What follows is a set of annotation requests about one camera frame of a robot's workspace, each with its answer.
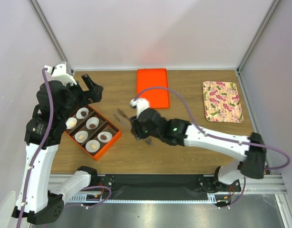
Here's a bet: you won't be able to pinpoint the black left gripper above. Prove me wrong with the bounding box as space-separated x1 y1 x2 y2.
59 74 103 121

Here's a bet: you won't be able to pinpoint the orange tray lid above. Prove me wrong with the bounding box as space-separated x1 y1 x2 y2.
136 68 171 110

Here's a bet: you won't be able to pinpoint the metal tongs with red grip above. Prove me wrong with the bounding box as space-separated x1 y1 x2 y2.
112 108 154 145

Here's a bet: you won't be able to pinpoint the dark round chocolate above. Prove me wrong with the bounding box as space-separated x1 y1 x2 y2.
100 135 107 140

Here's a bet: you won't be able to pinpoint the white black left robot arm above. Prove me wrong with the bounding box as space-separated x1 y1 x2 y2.
12 75 103 227

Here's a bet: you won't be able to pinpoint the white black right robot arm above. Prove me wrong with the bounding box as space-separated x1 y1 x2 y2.
129 108 266 191

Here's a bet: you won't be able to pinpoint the orange chocolate box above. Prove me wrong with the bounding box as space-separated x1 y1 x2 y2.
66 106 122 161

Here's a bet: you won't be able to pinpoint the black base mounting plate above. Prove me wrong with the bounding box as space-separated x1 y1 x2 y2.
98 174 241 200

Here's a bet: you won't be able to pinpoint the floral patterned tray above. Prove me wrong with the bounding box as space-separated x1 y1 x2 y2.
202 81 244 123

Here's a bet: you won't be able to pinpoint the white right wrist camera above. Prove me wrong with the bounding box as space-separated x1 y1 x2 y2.
130 98 150 117

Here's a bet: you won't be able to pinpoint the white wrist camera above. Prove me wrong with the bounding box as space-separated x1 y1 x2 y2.
130 98 150 117
44 61 77 86

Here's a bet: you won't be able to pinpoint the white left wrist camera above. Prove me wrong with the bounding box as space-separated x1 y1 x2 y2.
44 61 77 86

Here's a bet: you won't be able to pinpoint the aluminium frame post left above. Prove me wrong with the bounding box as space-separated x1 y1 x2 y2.
28 0 68 62

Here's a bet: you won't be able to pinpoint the aluminium frame post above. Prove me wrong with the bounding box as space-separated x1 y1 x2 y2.
236 0 281 74
28 0 68 62

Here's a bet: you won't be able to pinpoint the aluminium frame post right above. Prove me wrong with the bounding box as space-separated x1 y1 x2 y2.
236 0 281 74

